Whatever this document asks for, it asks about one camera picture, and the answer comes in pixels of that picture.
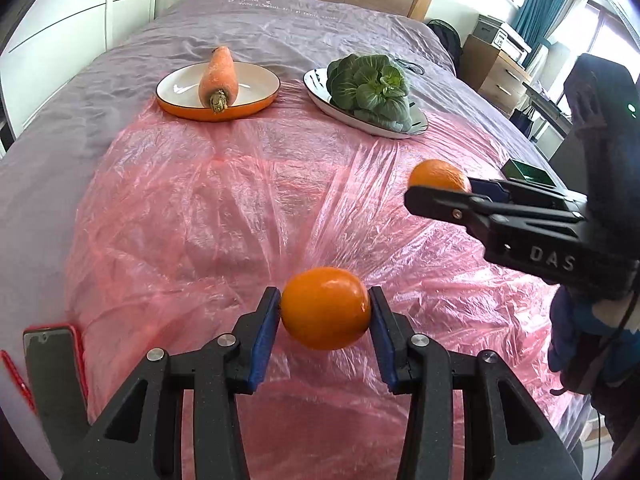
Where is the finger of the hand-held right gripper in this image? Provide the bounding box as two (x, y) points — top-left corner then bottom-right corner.
(404, 185), (506, 242)
(470, 177), (587, 211)

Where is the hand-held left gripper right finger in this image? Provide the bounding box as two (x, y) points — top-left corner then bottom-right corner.
(368, 286), (583, 480)

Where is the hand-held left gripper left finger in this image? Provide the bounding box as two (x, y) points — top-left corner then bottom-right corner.
(60, 286), (282, 480)

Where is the orange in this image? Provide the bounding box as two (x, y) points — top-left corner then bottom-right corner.
(409, 159), (472, 195)
(280, 266), (372, 351)

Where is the green rectangular tray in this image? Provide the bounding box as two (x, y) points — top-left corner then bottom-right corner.
(500, 159), (556, 186)

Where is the person's right forearm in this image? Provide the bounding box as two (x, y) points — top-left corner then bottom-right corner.
(547, 280), (640, 398)

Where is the dark blue bag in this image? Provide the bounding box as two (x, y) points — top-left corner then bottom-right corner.
(510, 107), (538, 136)

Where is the cluttered desk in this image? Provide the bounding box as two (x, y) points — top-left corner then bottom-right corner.
(522, 80), (576, 136)

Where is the wooden drawer cabinet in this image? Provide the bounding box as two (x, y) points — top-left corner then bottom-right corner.
(460, 35), (532, 116)

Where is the green bok choy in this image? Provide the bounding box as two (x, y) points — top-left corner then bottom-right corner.
(326, 54), (414, 131)

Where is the pink plastic sheet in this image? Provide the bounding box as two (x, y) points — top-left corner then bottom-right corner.
(65, 95), (591, 480)

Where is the black backpack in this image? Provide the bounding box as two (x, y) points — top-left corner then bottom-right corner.
(427, 20), (463, 73)

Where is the grey printer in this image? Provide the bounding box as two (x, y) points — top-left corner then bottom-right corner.
(472, 15), (532, 63)

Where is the black-rimmed white plate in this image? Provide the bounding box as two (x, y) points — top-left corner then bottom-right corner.
(303, 68), (429, 139)

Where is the teal curtain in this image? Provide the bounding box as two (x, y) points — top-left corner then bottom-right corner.
(512, 0), (576, 56)

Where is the bay window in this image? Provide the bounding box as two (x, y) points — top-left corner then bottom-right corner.
(575, 0), (640, 68)

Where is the phone in red case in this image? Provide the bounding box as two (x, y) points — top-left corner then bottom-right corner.
(22, 324), (91, 453)

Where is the orange-rimmed white plate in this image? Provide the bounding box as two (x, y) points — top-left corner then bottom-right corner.
(156, 61), (281, 122)

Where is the red pen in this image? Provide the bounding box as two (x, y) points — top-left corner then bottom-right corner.
(0, 350), (36, 413)

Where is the carrot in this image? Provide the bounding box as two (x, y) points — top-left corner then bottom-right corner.
(198, 46), (238, 113)

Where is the bed with purple blanket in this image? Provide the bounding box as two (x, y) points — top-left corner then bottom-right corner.
(0, 0), (601, 480)

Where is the white wardrobe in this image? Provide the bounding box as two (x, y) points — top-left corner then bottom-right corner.
(0, 0), (193, 141)

